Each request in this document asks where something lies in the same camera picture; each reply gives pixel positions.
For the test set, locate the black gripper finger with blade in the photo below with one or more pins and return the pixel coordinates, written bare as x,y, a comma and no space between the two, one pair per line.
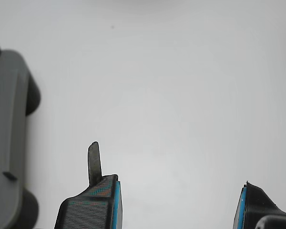
90,210

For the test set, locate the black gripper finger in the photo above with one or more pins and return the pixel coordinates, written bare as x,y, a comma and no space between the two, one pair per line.
257,207

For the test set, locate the gray holder with edge tabs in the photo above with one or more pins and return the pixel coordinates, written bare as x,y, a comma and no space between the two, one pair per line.
4,119

